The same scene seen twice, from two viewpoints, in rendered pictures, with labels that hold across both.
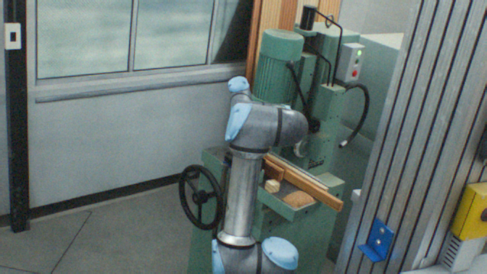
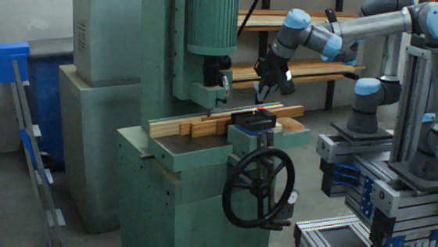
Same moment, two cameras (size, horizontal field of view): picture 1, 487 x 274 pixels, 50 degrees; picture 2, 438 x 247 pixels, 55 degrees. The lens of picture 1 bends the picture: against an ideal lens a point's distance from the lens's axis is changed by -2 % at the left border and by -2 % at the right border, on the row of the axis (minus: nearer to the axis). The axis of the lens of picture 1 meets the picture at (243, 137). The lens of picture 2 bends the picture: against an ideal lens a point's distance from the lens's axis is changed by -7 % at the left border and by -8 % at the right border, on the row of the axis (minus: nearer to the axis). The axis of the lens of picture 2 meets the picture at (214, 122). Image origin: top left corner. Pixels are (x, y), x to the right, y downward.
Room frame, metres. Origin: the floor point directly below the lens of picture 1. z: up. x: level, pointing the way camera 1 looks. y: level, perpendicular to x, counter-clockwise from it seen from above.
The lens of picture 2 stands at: (1.77, 1.45, 1.48)
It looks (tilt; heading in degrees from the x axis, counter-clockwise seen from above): 19 degrees down; 284
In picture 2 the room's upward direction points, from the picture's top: 3 degrees clockwise
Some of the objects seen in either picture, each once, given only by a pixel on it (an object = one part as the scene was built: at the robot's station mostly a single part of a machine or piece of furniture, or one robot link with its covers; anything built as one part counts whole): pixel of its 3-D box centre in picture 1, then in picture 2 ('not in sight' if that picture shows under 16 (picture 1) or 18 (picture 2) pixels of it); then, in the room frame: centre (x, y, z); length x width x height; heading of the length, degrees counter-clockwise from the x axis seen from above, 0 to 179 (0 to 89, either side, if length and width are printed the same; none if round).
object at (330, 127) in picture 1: (311, 101); (174, 48); (2.39, -0.29, 1.16); 0.22 x 0.22 x 0.72; 46
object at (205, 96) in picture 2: not in sight; (206, 95); (2.19, -0.11, 1.03); 0.14 x 0.07 x 0.09; 136
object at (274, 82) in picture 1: (277, 69); (213, 8); (2.18, -0.09, 1.35); 0.18 x 0.18 x 0.31
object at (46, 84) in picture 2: not in sight; (57, 104); (3.69, -1.30, 0.48); 0.64 x 0.54 x 0.97; 46
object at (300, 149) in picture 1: (304, 144); (219, 87); (2.19, -0.27, 1.02); 0.12 x 0.03 x 0.12; 136
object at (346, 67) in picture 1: (350, 62); not in sight; (2.31, -0.42, 1.40); 0.10 x 0.06 x 0.16; 136
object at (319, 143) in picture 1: (317, 145); (219, 84); (2.20, -0.33, 1.02); 0.09 x 0.07 x 0.12; 46
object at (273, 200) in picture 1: (253, 180); (239, 144); (2.05, -0.07, 0.87); 0.61 x 0.30 x 0.06; 46
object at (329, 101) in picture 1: (329, 102); not in sight; (2.23, -0.35, 1.23); 0.09 x 0.08 x 0.15; 136
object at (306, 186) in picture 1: (288, 175); (246, 119); (2.06, -0.22, 0.92); 0.59 x 0.02 x 0.04; 46
